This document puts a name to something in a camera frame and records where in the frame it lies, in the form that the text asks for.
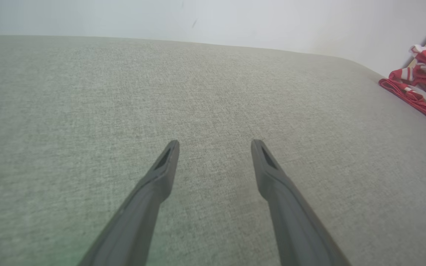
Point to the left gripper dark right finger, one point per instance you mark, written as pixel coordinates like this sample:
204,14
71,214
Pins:
294,229

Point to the red white jersey with lettering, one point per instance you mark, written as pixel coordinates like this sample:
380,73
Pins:
412,98

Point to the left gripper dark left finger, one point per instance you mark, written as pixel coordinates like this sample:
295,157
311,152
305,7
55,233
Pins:
139,221

